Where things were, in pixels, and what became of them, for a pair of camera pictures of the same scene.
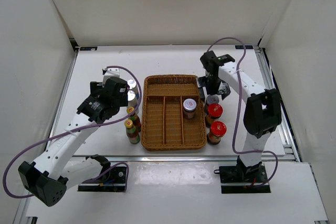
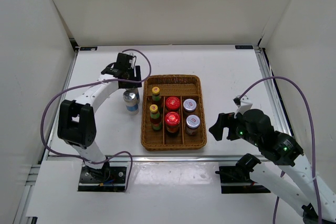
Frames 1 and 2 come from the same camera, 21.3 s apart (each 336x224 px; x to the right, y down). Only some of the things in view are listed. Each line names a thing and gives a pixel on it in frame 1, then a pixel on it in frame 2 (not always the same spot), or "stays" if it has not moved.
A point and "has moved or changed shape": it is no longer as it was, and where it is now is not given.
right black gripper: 202,82 → 224,120
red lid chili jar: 217,129 has moved or changed shape
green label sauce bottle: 136,121 → 156,98
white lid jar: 211,98 → 192,122
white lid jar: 189,106 stays
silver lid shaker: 132,100 stays
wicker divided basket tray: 164,127 stays
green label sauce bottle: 131,132 → 155,117
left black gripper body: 95,88 → 130,76
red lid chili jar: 214,110 → 172,103
